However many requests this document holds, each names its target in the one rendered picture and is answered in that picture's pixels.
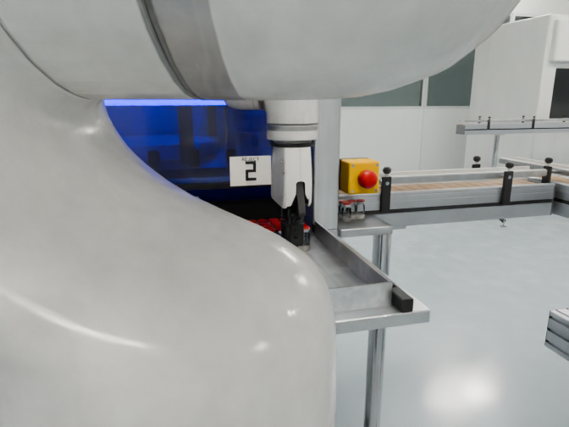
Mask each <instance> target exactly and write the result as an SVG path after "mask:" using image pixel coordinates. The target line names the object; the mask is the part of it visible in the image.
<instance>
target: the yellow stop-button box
mask: <svg viewBox="0 0 569 427"><path fill-rule="evenodd" d="M366 169H368V170H372V171H373V172H374V173H375V174H376V175H377V177H378V181H379V161H377V160H373V159H370V158H340V172H339V190H341V191H343V192H345V193H347V194H349V195H355V194H370V193H378V181H377V184H376V185H375V187H373V188H371V189H365V188H363V187H361V186H360V185H359V184H358V176H359V174H360V173H361V172H362V171H363V170H366Z"/></svg>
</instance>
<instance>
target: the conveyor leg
mask: <svg viewBox="0 0 569 427"><path fill-rule="evenodd" d="M405 228H406V226H397V227H393V230H398V229H405ZM391 239H392V234H386V235H375V236H373V253H372V264H373V265H375V266H376V267H377V268H379V269H380V270H381V271H383V272H384V273H385V274H386V275H388V276H389V267H390V253H391ZM385 336H386V328H382V329H376V330H369V331H368V338H367V371H366V388H365V404H364V421H363V427H380V419H381V405H382V391H383V377H384V350H385Z"/></svg>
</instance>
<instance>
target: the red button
mask: <svg viewBox="0 0 569 427"><path fill-rule="evenodd" d="M377 181H378V177H377V175H376V174H375V173H374V172H373V171H372V170H368V169H366V170H363V171H362V172H361V173H360V174H359V176H358V184H359V185H360V186H361V187H363V188H365V189H371V188H373V187H375V185H376V184H377Z"/></svg>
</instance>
